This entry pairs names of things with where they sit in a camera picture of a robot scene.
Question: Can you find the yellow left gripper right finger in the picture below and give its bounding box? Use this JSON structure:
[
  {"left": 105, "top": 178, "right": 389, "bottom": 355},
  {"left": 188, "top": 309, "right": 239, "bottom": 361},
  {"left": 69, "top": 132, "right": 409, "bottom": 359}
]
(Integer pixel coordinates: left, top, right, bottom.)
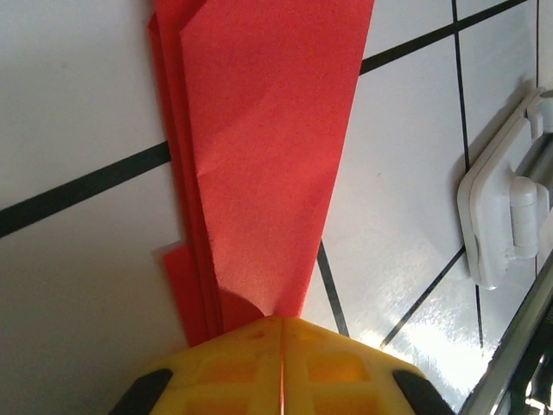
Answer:
[{"left": 283, "top": 318, "right": 454, "bottom": 415}]

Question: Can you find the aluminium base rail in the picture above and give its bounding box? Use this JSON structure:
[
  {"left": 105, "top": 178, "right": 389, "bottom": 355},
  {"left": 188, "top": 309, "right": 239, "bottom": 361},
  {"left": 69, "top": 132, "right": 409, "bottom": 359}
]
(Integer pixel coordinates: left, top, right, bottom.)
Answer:
[{"left": 457, "top": 254, "right": 553, "bottom": 415}]

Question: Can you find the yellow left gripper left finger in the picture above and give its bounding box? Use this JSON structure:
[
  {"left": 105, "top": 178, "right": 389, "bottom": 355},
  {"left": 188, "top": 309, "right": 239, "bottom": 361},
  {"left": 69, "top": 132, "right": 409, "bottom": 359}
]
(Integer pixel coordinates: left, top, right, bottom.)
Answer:
[{"left": 107, "top": 316, "right": 284, "bottom": 415}]

